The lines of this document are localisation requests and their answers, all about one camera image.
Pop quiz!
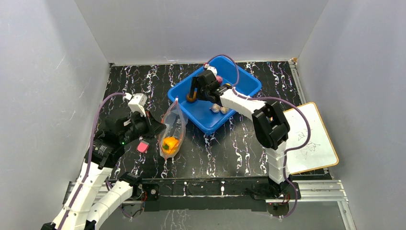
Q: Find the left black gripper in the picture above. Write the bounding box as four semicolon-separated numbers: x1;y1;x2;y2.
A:
121;109;167;144

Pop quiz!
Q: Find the brown potato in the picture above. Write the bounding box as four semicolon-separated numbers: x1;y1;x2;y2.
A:
186;95;196;103

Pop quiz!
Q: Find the clear zip top bag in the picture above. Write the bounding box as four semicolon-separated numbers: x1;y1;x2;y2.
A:
158;97;188;160

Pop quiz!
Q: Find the orange bell pepper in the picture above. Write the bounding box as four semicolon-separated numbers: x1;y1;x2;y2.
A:
161;137;180;155

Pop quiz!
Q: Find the blue plastic bin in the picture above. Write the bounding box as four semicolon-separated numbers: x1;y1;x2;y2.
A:
168;56;262;135

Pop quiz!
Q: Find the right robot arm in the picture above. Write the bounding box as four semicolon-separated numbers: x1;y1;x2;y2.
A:
186;69;292;198

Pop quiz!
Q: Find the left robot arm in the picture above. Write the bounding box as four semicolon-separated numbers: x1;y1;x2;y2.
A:
42;110;166;230

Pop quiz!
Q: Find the pink eraser block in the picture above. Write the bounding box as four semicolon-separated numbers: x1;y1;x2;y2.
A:
136;140;150;154

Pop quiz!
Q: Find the purple onion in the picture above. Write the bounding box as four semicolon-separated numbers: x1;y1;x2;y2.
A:
215;75;223;86

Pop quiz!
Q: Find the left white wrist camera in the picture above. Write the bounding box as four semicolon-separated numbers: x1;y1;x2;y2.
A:
124;93;147;117

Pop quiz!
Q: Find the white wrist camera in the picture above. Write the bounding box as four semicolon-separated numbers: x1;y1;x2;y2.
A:
203;63;217;77
124;93;147;117

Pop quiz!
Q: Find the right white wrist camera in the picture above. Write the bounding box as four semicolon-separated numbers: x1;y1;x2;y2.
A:
203;63;217;77

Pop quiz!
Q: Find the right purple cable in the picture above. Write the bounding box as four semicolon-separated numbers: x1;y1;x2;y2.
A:
205;54;312;219

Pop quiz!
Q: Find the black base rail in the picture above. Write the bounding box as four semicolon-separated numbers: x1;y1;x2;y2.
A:
122;176;302;215

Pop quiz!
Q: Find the white board wooden frame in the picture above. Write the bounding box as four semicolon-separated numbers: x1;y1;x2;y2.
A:
284;102;339;174

